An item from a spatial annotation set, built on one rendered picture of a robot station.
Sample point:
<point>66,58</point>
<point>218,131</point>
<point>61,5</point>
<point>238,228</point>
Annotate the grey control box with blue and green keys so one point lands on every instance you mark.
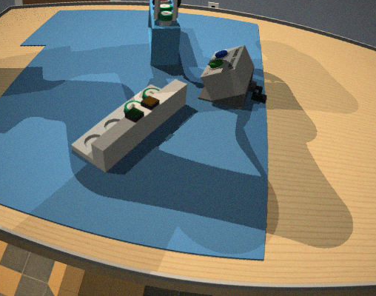
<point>229,73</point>

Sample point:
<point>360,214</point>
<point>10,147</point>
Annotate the blue rectangular tube holder block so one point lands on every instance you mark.
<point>164,41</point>

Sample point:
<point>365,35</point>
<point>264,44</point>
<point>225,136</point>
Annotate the blue flat mat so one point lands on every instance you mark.
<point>197,184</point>

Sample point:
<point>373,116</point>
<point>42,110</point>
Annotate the dark grey table edge trim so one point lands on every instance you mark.
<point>178,278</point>

